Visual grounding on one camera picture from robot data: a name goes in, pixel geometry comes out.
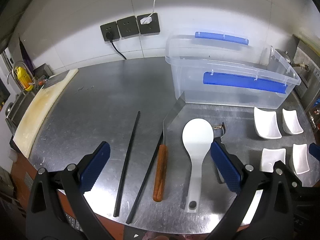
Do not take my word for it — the white sauce dish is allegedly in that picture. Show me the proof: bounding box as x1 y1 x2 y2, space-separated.
260 148 286 172
254 107 282 139
282 109 304 135
292 144 310 175

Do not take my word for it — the black chopstick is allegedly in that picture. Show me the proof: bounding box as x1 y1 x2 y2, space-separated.
125 132 163 224
113 111 140 217

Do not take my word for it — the metal vegetable peeler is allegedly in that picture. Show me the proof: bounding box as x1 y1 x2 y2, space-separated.
212 123 225 184

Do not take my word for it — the wooden handled metal spatula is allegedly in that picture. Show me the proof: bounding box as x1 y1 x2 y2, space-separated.
153 92 185 202

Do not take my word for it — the white rice paddle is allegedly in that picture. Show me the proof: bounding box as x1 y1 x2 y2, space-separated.
182 118 214 213

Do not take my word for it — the yellow bottle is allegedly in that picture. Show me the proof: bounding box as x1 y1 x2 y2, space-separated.
15 67 33 92

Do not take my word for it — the clear plastic storage bin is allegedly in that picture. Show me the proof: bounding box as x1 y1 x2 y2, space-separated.
165 29 301 109

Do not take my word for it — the black power cable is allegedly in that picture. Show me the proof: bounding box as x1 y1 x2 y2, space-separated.
106 31 128 61

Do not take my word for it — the black wall socket left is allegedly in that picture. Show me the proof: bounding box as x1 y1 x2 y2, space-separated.
100 21 120 41

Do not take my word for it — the black wall socket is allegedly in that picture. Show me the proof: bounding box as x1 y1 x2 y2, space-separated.
117 15 139 38
137 13 160 35
100 21 120 41

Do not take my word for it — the black wall socket middle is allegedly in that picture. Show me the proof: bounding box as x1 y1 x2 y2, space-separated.
117 15 139 38

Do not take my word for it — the black wall socket right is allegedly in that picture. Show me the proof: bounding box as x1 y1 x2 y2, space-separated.
137 13 160 35

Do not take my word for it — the white charger cable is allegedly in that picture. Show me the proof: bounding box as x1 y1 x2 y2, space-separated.
140 0 158 25

